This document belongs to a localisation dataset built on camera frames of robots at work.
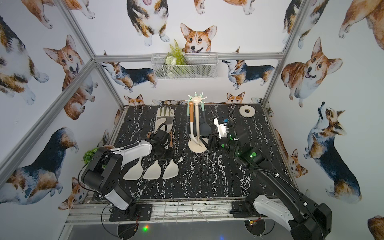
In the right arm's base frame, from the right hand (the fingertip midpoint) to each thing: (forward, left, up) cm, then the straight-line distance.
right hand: (202, 136), depth 69 cm
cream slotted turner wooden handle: (+9, +5, +6) cm, 12 cm away
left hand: (+4, +19, -26) cm, 32 cm away
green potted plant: (-5, +57, -9) cm, 58 cm away
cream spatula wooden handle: (-7, +29, -27) cm, 40 cm away
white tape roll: (+40, -37, -30) cm, 62 cm away
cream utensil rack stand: (+4, +6, -18) cm, 19 cm away
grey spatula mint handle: (+13, -1, -12) cm, 18 cm away
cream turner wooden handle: (-7, +18, -26) cm, 32 cm away
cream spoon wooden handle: (-9, +37, -23) cm, 45 cm away
